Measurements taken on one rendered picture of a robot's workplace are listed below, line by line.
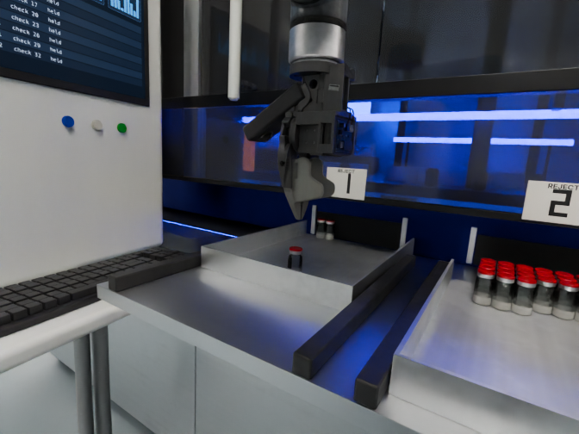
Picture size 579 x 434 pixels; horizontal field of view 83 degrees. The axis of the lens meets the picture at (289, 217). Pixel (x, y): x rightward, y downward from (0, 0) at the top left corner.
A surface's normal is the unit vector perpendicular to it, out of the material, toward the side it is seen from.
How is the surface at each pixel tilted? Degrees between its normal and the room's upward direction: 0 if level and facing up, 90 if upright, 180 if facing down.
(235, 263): 90
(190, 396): 90
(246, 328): 0
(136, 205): 90
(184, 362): 90
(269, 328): 0
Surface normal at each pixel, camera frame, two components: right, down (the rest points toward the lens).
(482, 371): 0.06, -0.98
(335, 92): -0.54, 0.13
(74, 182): 0.90, 0.13
